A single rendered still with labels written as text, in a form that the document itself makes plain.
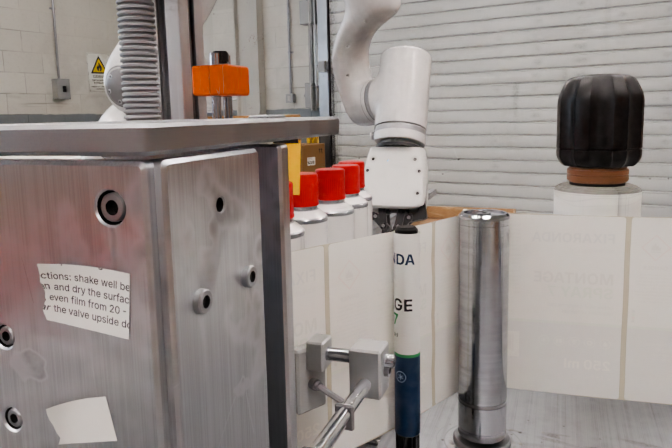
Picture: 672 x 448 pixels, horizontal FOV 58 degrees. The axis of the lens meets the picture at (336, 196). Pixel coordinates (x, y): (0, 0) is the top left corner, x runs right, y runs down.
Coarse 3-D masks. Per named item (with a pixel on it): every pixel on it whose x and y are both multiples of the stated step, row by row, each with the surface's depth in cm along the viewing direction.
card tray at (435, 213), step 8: (432, 208) 179; (440, 208) 178; (448, 208) 177; (456, 208) 176; (464, 208) 175; (472, 208) 175; (480, 208) 174; (488, 208) 173; (496, 208) 172; (504, 208) 172; (432, 216) 179; (440, 216) 178; (448, 216) 177; (416, 224) 169
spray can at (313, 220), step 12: (300, 180) 61; (312, 180) 62; (300, 192) 61; (312, 192) 62; (300, 204) 62; (312, 204) 62; (300, 216) 61; (312, 216) 61; (324, 216) 62; (312, 228) 61; (324, 228) 62; (312, 240) 61; (324, 240) 62
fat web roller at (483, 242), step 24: (480, 216) 45; (504, 216) 45; (480, 240) 45; (504, 240) 46; (480, 264) 45; (504, 264) 46; (480, 288) 46; (504, 288) 46; (480, 312) 46; (504, 312) 46; (480, 336) 46; (504, 336) 47; (480, 360) 46; (504, 360) 47; (480, 384) 47; (504, 384) 47; (480, 408) 47; (504, 408) 48; (456, 432) 50; (480, 432) 47; (504, 432) 48
